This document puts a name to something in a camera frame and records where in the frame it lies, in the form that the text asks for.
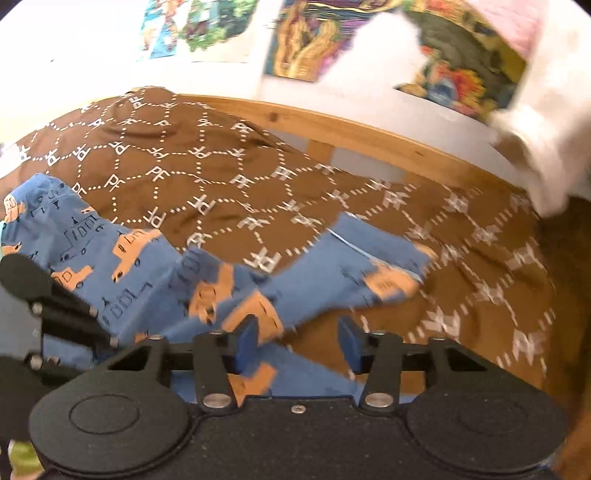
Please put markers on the wooden bed frame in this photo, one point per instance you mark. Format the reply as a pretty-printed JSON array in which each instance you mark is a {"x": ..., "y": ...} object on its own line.
[{"x": 507, "y": 284}]

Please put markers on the blue pajama pants orange cars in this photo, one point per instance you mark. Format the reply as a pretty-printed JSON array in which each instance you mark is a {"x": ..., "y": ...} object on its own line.
[{"x": 140, "y": 284}]

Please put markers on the colourful flower poster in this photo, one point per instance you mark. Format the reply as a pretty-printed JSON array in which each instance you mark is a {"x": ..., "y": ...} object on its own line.
[{"x": 468, "y": 67}]

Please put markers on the brown PF patterned duvet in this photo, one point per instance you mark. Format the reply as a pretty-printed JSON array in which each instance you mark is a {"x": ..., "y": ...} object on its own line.
[{"x": 142, "y": 160}]

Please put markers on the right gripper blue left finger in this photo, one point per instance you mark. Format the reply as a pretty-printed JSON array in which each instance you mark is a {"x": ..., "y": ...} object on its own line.
[{"x": 217, "y": 354}]

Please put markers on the colourful swirl poster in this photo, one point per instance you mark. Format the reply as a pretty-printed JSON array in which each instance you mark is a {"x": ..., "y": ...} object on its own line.
[{"x": 308, "y": 36}]

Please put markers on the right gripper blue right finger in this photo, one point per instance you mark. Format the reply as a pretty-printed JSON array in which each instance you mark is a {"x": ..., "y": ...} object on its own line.
[{"x": 379, "y": 356}]

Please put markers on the blue mermaid poster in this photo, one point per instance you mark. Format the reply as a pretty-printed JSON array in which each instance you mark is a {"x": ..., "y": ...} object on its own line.
[{"x": 159, "y": 29}]

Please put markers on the white hanging garment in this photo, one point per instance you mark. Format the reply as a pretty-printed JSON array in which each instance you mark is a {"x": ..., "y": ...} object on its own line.
[{"x": 545, "y": 131}]

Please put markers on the anime girl poster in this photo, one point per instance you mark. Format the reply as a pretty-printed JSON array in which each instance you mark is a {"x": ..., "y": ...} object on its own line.
[{"x": 210, "y": 22}]

